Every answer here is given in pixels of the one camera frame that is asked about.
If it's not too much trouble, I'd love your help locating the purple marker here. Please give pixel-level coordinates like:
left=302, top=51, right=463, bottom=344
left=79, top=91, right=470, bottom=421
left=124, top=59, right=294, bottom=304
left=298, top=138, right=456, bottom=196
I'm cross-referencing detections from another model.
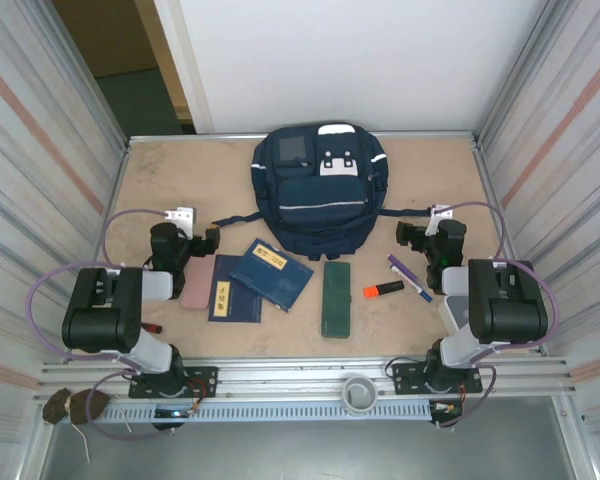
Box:
left=386, top=253, right=419, bottom=285

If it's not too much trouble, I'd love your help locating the pink eraser block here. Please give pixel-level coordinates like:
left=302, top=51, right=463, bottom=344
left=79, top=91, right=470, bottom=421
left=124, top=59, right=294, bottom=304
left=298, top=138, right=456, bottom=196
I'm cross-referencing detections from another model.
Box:
left=180, top=254, right=216, bottom=311

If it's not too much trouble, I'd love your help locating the orange black highlighter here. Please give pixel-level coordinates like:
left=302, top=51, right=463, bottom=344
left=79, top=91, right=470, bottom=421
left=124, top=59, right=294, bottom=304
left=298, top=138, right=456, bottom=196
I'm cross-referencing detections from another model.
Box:
left=363, top=280, right=405, bottom=300

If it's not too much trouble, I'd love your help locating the white blue pen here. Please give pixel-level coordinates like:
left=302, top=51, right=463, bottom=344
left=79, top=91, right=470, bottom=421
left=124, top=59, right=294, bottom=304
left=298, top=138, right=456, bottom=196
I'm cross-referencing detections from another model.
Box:
left=389, top=264, right=435, bottom=304

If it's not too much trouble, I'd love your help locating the navy notebook small yellow label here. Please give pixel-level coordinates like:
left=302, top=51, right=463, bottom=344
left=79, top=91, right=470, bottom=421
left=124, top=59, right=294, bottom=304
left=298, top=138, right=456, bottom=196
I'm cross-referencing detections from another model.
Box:
left=208, top=253, right=264, bottom=325

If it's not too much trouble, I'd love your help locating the navy notebook large yellow label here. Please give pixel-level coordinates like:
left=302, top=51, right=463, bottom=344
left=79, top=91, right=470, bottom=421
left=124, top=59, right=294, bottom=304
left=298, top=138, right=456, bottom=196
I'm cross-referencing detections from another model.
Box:
left=228, top=237, right=315, bottom=314

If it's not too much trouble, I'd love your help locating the navy blue backpack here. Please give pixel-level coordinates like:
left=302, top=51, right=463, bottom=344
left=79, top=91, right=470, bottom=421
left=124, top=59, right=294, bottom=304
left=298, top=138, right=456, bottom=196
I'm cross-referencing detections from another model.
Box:
left=211, top=121, right=434, bottom=262

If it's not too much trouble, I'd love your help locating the green pencil case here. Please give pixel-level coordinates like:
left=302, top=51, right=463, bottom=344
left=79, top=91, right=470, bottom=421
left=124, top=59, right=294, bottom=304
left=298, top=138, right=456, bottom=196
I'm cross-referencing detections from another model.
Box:
left=321, top=261, right=353, bottom=341

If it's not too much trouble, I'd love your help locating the white grey scale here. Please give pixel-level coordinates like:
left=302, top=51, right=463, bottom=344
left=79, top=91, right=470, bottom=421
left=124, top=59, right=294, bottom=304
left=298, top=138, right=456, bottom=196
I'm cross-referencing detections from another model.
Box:
left=438, top=294, right=474, bottom=334

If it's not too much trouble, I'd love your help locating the aluminium table edge bar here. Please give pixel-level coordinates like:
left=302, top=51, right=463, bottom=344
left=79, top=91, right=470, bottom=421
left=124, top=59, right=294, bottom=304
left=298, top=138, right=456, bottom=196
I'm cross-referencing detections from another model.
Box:
left=126, top=130, right=481, bottom=147

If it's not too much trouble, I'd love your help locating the black controller board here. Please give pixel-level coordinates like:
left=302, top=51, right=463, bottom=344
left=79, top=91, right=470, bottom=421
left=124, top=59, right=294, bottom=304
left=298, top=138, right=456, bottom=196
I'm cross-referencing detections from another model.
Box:
left=151, top=405, right=197, bottom=432
left=428, top=399, right=465, bottom=430

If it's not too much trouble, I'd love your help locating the brown cloth bundle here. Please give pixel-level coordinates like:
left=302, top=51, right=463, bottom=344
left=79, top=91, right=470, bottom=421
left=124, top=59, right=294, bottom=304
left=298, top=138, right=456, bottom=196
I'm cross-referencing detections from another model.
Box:
left=42, top=388, right=110, bottom=426

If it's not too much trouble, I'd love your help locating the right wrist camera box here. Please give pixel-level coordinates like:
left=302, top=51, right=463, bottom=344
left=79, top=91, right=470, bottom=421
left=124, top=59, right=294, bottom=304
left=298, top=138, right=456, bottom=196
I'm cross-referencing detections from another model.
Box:
left=426, top=203, right=454, bottom=236

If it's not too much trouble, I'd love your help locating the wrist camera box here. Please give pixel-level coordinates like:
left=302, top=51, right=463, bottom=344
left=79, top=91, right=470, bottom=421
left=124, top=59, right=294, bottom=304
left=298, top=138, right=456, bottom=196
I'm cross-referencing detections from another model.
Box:
left=426, top=203, right=454, bottom=236
left=164, top=205, right=197, bottom=237

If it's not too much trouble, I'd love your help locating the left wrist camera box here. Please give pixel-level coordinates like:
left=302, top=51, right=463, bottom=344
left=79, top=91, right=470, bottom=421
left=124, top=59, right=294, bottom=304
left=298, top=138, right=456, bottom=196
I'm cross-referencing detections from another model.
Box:
left=164, top=205, right=197, bottom=237

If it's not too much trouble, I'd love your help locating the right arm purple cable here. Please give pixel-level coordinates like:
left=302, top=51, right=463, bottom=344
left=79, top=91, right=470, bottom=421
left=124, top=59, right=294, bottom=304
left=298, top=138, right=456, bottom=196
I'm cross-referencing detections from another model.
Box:
left=437, top=201, right=561, bottom=429

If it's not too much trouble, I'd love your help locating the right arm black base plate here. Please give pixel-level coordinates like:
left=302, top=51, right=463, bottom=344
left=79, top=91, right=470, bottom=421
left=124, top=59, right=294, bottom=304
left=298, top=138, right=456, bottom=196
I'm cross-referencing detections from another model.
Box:
left=390, top=362, right=483, bottom=396

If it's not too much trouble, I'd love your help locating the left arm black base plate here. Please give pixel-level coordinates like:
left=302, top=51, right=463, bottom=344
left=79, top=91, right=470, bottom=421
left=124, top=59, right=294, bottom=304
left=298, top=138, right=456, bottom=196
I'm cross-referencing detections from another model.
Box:
left=128, top=366, right=219, bottom=400

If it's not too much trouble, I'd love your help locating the aluminium mounting rail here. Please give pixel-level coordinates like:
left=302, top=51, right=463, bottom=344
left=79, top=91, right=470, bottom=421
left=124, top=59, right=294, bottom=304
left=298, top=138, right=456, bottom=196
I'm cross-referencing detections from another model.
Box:
left=38, top=355, right=580, bottom=401

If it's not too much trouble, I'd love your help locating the grey plastic ring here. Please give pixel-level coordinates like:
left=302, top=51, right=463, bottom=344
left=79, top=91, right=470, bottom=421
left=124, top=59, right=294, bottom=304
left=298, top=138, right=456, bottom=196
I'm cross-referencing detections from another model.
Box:
left=342, top=375, right=379, bottom=416

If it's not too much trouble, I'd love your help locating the slotted cable duct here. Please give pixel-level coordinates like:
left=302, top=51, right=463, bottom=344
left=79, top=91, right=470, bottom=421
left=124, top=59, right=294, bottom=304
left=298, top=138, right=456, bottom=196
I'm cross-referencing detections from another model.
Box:
left=102, top=402, right=434, bottom=424

